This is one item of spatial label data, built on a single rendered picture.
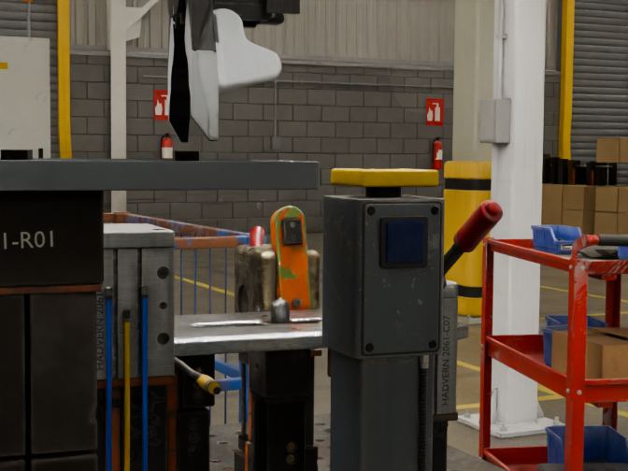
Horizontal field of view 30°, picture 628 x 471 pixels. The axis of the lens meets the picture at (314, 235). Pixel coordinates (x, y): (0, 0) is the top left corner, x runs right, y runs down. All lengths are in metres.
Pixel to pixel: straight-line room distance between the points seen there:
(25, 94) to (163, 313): 8.24
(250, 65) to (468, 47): 7.47
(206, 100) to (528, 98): 4.26
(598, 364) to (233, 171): 2.46
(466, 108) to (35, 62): 3.27
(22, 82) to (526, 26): 5.03
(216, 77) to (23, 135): 8.40
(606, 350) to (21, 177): 2.53
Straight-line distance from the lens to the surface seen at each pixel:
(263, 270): 1.32
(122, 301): 0.92
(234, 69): 0.76
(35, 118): 9.15
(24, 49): 9.16
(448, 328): 1.03
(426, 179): 0.83
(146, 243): 0.92
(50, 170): 0.71
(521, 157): 4.95
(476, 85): 8.12
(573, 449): 3.10
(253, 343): 1.08
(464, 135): 8.21
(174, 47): 0.85
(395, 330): 0.83
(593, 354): 3.15
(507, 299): 4.97
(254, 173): 0.74
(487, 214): 0.91
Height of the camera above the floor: 1.17
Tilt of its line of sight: 4 degrees down
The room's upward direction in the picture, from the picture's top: straight up
